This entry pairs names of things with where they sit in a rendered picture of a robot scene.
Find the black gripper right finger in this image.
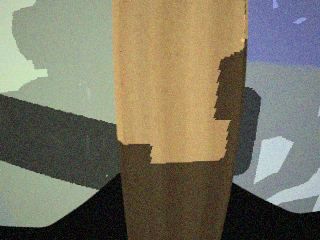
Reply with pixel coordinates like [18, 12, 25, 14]
[220, 183, 320, 240]

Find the long wooden board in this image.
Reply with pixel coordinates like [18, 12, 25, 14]
[112, 0, 248, 240]

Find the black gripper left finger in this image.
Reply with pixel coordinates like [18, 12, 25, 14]
[0, 173, 128, 240]

